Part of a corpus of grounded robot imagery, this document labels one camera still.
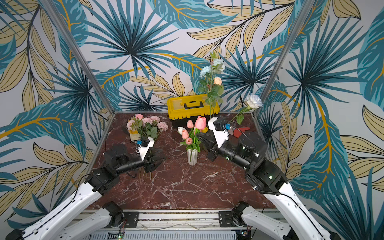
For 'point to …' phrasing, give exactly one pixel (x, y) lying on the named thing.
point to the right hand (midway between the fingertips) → (198, 134)
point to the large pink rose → (139, 116)
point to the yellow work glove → (134, 135)
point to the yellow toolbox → (181, 109)
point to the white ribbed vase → (194, 156)
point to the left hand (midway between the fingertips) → (163, 156)
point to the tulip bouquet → (190, 134)
